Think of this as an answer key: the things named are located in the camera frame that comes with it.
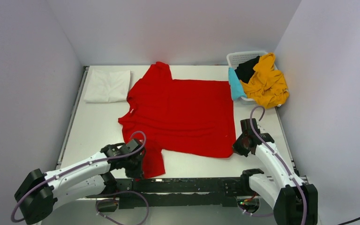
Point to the black t-shirt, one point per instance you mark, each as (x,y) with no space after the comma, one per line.
(245,71)

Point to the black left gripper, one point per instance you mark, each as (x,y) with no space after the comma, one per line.
(138,173)

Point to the folded white t-shirt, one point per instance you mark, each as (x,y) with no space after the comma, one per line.
(107,87)

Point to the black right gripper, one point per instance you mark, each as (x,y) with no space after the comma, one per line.
(237,148)

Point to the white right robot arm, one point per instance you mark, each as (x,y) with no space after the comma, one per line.
(294,202)

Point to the red t-shirt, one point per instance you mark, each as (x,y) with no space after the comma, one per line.
(187,116)

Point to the teal t-shirt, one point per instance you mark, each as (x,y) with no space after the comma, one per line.
(235,85)

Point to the yellow t-shirt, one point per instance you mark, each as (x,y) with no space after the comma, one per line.
(267,86)

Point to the aluminium frame rail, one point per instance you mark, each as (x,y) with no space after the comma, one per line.
(106,184)

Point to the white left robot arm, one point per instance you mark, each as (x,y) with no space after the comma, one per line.
(41,193)

